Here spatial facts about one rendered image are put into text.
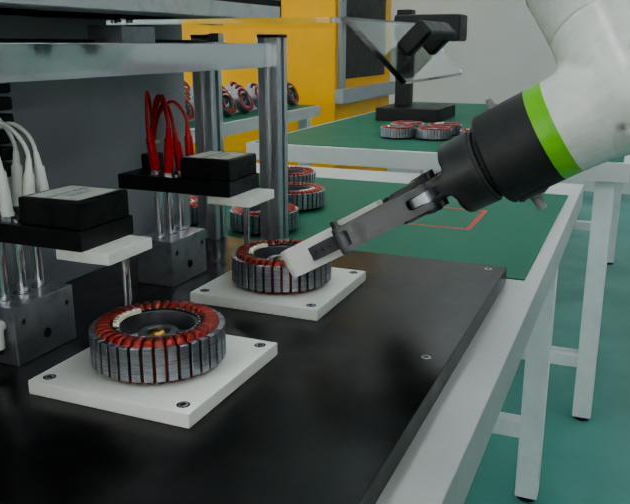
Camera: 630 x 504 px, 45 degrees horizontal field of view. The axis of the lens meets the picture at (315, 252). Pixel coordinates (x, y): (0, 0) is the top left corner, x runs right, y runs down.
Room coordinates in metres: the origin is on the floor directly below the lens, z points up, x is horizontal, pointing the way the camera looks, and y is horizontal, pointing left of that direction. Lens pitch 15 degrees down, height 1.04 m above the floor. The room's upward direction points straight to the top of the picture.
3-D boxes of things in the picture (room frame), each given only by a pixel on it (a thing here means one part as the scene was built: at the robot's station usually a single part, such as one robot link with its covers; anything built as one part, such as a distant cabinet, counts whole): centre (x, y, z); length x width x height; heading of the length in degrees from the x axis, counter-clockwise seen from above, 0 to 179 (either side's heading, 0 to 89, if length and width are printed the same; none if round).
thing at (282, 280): (0.82, 0.04, 0.80); 0.11 x 0.11 x 0.04
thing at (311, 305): (0.82, 0.04, 0.78); 0.15 x 0.15 x 0.01; 67
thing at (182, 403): (0.60, 0.13, 0.78); 0.15 x 0.15 x 0.01; 67
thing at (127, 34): (0.86, 0.21, 1.05); 0.06 x 0.04 x 0.04; 157
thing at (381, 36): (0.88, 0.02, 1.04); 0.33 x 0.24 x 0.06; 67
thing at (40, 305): (0.65, 0.26, 0.80); 0.08 x 0.05 x 0.06; 157
